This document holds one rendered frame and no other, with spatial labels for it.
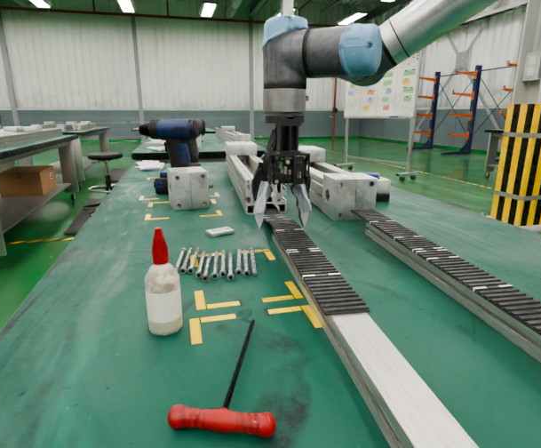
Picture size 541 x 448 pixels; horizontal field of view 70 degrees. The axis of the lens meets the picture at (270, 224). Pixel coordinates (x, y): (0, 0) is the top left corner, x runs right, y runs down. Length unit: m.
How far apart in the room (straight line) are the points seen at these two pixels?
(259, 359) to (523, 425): 0.22
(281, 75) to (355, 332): 0.44
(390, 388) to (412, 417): 0.03
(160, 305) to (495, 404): 0.32
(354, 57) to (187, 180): 0.53
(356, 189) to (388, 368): 0.59
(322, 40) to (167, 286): 0.43
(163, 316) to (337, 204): 0.55
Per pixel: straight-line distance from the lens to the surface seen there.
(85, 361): 0.44
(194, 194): 1.01
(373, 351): 0.38
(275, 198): 0.94
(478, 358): 0.46
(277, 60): 0.68
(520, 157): 4.10
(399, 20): 0.77
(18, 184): 4.62
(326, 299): 0.45
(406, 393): 0.34
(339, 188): 0.88
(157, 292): 0.43
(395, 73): 6.73
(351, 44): 0.64
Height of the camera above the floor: 1.01
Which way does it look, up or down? 16 degrees down
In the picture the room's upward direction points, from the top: straight up
